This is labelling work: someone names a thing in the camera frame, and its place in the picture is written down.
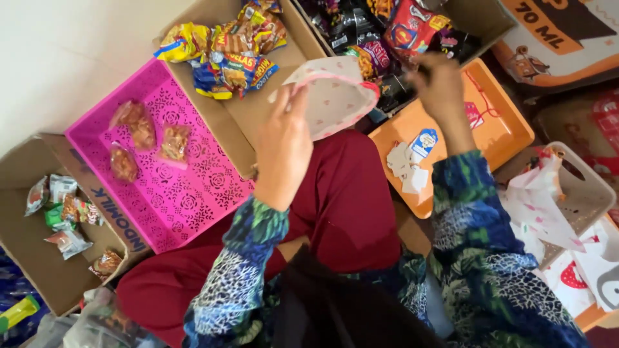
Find person's right hand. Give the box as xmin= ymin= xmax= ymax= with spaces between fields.
xmin=405 ymin=52 xmax=474 ymax=141

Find person's left hand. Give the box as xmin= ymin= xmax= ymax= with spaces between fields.
xmin=254 ymin=83 xmax=314 ymax=212

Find white heart print pouch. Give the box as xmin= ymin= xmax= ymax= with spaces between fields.
xmin=267 ymin=55 xmax=381 ymax=142

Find plain brown cardboard box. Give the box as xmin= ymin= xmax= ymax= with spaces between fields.
xmin=153 ymin=0 xmax=330 ymax=180

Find heap of dark snack packets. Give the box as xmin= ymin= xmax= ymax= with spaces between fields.
xmin=297 ymin=0 xmax=482 ymax=115

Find blue paper tag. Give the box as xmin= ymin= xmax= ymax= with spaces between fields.
xmin=409 ymin=128 xmax=439 ymax=160

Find heap of yellow snack packets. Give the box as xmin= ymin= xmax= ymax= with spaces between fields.
xmin=154 ymin=0 xmax=289 ymax=101

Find cardboard box of dark packets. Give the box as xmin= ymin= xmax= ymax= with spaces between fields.
xmin=292 ymin=0 xmax=516 ymax=119

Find orange plastic tray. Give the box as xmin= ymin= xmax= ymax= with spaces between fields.
xmin=368 ymin=58 xmax=535 ymax=220

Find pile of white paper tags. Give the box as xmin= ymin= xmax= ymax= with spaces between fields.
xmin=386 ymin=141 xmax=430 ymax=195

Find person's red clothed legs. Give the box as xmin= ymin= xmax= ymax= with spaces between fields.
xmin=116 ymin=129 xmax=403 ymax=347

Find clear packet of orange snacks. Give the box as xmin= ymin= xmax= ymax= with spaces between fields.
xmin=156 ymin=123 xmax=192 ymax=170
xmin=109 ymin=100 xmax=157 ymax=151
xmin=109 ymin=141 xmax=140 ymax=184

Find carton with orange print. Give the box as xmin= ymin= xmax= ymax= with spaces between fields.
xmin=490 ymin=0 xmax=619 ymax=89

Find pink perforated plastic tray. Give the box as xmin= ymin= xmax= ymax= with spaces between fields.
xmin=65 ymin=58 xmax=255 ymax=255

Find brown box with red packet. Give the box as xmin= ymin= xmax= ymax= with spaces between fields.
xmin=531 ymin=88 xmax=619 ymax=194

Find white printed paper bags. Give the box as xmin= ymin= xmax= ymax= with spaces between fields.
xmin=500 ymin=147 xmax=587 ymax=265

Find white plastic basket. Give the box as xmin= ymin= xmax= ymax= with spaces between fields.
xmin=493 ymin=141 xmax=618 ymax=271

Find orange and red snack packet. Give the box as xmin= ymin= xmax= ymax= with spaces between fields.
xmin=61 ymin=193 xmax=105 ymax=227

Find white and grey snack packet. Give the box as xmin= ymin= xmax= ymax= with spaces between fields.
xmin=48 ymin=174 xmax=78 ymax=204

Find brown snack packet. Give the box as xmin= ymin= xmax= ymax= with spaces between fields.
xmin=88 ymin=249 xmax=124 ymax=282

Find white bags with cartoon print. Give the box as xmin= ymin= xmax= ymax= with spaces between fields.
xmin=541 ymin=217 xmax=619 ymax=319

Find green snack packet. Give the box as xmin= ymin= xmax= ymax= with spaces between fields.
xmin=44 ymin=203 xmax=74 ymax=231

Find white and orange snack packet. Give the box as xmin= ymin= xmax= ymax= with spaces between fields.
xmin=44 ymin=229 xmax=93 ymax=261

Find white and red snack packet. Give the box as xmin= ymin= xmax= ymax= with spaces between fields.
xmin=25 ymin=176 xmax=50 ymax=217

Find clear plastic bag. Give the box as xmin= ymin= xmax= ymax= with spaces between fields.
xmin=28 ymin=287 xmax=165 ymax=348

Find cardboard box with blue lettering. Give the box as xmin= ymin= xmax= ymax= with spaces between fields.
xmin=0 ymin=134 xmax=153 ymax=318

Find yellow green plastic item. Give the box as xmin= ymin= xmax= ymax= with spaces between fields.
xmin=0 ymin=295 xmax=41 ymax=334

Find red paper tag with string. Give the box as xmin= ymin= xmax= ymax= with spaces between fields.
xmin=463 ymin=72 xmax=502 ymax=131

